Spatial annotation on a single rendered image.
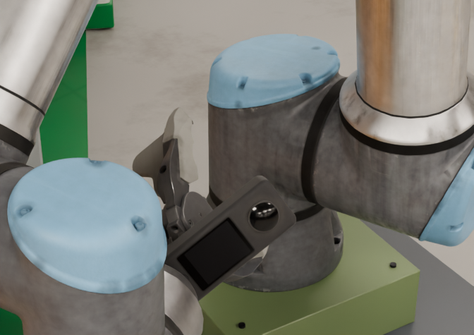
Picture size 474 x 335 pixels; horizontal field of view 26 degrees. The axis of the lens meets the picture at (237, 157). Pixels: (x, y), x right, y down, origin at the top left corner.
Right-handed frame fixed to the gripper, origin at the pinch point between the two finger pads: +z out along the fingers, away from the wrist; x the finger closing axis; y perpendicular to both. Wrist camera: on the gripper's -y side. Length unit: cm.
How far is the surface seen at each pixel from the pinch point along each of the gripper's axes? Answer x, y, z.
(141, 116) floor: 45, 126, 202
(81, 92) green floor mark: 31, 146, 214
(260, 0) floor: 54, 111, 309
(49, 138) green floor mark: 32, 145, 182
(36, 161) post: 14, 86, 91
